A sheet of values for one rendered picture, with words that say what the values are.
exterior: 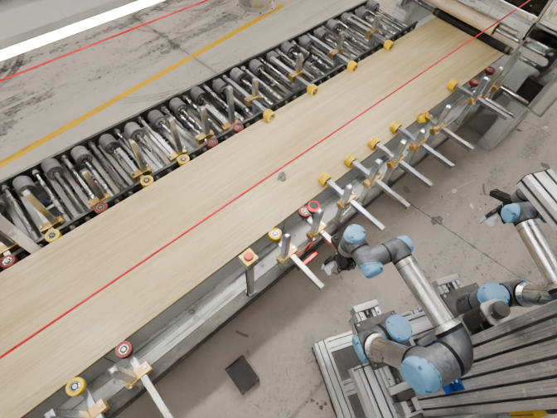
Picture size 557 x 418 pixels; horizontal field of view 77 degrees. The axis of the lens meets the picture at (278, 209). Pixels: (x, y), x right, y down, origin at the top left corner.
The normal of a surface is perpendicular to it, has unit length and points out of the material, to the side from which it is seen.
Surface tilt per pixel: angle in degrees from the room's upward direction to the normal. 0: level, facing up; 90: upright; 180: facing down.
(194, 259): 0
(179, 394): 0
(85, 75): 0
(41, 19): 61
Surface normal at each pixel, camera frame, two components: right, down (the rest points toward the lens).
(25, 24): 0.60, 0.31
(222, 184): 0.04, -0.53
